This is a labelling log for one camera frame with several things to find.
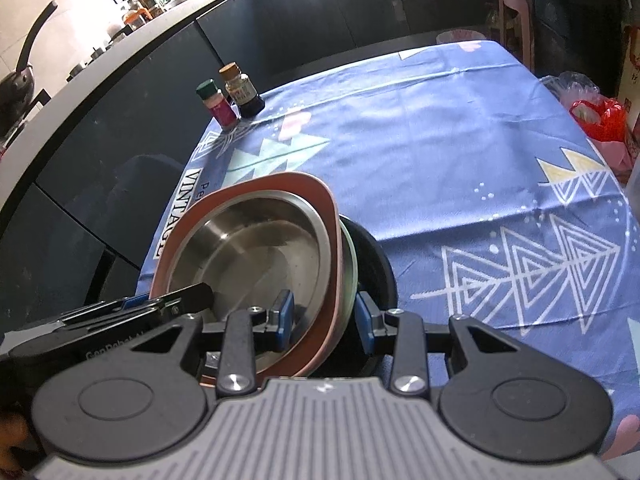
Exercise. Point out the red plastic bag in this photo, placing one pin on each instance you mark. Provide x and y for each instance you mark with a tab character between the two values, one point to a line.
602	120

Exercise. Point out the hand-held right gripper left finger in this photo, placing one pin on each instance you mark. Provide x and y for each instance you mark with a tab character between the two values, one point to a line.
285	320

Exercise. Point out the pink square bowl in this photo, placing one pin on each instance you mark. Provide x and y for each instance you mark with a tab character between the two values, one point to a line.
312	187

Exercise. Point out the pink plastic bag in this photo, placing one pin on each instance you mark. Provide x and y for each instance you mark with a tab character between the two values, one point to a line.
615	155

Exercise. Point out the black frying pan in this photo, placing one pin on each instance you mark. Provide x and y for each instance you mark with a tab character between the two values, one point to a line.
15	95

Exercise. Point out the black round plate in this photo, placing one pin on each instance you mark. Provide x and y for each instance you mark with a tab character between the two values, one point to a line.
380	270

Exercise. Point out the dark kitchen cabinets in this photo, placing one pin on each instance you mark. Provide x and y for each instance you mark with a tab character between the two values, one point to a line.
150	105

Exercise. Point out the green round plate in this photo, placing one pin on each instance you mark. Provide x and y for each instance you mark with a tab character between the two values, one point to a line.
352	270

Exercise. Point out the row of condiment bottles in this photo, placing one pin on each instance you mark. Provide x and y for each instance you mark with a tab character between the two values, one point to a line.
150	5

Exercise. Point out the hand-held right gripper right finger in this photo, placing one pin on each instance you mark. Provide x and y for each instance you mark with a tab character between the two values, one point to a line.
366	322

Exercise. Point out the green-capped spice bottle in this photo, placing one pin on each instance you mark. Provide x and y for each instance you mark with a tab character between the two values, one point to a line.
220	107

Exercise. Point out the blue patterned tablecloth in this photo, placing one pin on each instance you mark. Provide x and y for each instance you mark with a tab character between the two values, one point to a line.
440	160

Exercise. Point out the orange-capped dark sauce bottle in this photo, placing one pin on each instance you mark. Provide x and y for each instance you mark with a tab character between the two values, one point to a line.
245	95

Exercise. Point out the pink plastic stool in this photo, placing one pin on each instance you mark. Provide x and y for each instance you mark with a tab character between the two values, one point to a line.
515	20

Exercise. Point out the grey kitchen countertop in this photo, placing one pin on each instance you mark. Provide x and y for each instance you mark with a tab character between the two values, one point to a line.
125	50

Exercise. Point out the beige cardboard box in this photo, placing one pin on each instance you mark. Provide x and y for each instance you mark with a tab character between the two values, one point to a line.
631	80

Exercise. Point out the stainless steel bowl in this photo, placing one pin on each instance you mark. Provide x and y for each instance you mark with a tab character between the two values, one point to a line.
240	250

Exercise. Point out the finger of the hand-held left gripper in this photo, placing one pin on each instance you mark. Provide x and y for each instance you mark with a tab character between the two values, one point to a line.
134	303
192	296

